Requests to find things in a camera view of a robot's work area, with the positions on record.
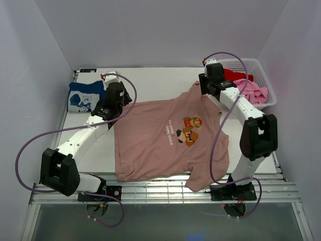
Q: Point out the folded blue printed t-shirt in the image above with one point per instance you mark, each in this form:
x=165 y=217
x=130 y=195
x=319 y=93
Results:
x=84 y=97

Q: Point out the small blue label sticker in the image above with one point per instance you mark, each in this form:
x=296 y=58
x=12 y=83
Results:
x=88 y=70

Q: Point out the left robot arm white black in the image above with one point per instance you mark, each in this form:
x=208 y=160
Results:
x=59 y=167

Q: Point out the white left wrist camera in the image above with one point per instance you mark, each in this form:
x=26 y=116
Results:
x=109 y=77

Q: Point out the bright pink t-shirt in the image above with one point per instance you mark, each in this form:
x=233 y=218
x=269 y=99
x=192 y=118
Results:
x=252 y=92

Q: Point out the dusty pink printed t-shirt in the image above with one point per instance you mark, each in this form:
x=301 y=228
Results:
x=167 y=137

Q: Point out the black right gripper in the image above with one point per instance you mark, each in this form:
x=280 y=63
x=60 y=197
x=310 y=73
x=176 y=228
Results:
x=202 y=80

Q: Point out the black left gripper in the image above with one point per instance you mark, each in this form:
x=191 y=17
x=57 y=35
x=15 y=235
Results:
x=126 y=99

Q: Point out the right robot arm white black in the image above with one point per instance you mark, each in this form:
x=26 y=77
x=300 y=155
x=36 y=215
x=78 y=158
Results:
x=258 y=138

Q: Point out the red t-shirt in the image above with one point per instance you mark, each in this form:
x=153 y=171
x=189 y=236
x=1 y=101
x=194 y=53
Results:
x=233 y=76

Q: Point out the aluminium table frame rails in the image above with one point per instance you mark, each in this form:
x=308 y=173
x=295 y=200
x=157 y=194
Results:
x=172 y=190

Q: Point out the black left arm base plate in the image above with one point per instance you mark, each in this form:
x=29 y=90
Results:
x=113 y=191

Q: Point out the white plastic laundry basket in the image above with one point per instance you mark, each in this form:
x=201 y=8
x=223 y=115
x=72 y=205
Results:
x=255 y=73

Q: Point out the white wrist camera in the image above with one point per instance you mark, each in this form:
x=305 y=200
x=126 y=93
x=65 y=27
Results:
x=207 y=62
x=109 y=77

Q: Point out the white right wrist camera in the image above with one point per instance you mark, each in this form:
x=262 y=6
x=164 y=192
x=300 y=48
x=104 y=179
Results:
x=207 y=62

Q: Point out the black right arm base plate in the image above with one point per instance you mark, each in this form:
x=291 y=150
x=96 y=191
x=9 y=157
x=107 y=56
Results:
x=233 y=192

